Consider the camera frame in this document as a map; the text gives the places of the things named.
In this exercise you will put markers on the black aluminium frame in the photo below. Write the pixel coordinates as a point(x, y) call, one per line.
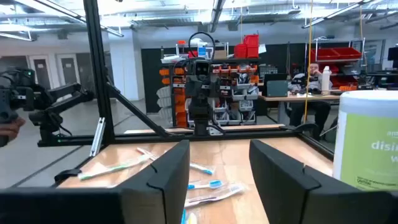
point(97, 62)

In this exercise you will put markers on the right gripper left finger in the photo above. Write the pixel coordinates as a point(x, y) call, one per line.
point(155, 193)

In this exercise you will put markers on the white plastic bottle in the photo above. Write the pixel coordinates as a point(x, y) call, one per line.
point(326, 79)

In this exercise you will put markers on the silver aluminium bracket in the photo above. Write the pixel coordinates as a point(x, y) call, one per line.
point(98, 137)

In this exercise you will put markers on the person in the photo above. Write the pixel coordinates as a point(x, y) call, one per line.
point(311, 112)

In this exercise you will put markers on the rack with red bins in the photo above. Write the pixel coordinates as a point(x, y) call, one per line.
point(335, 53)

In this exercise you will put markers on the black frame clip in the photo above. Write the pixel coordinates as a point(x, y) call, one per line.
point(65, 175)

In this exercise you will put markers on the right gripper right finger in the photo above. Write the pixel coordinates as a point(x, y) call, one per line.
point(286, 193)

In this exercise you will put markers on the white green wipes canister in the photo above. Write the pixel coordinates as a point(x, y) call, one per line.
point(367, 140)

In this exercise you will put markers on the purple toothbrush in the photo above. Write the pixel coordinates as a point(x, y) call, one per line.
point(217, 194)

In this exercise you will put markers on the teal laptop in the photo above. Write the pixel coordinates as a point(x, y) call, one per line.
point(277, 88)

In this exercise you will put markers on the storage rack with bins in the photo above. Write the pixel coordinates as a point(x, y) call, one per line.
point(242, 90)

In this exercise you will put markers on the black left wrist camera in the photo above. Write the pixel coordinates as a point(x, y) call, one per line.
point(202, 68)

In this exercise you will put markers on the blue toothbrush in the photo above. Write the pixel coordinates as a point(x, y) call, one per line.
point(214, 184)
point(203, 169)

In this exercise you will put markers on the person's hand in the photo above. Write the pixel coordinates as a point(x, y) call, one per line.
point(11, 129)

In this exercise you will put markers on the wrapped green toothbrush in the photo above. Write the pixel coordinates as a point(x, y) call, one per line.
point(115, 168)

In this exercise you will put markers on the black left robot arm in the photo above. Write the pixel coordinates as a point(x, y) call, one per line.
point(200, 115)

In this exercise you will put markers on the wooden desk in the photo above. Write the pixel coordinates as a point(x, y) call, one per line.
point(298, 98)

